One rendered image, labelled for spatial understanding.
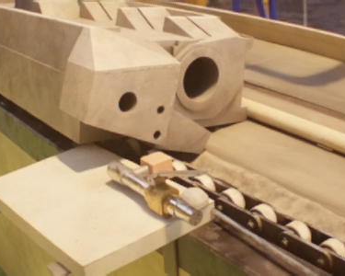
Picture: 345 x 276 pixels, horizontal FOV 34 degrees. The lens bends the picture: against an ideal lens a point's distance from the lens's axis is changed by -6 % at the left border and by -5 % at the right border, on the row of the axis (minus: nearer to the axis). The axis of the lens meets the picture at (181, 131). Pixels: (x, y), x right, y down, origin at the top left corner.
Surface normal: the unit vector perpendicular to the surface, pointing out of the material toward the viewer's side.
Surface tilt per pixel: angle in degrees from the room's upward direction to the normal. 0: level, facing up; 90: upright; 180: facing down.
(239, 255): 0
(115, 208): 0
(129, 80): 90
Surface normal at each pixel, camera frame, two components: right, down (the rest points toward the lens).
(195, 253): -0.79, 0.29
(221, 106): 0.61, 0.27
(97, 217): -0.06, -0.92
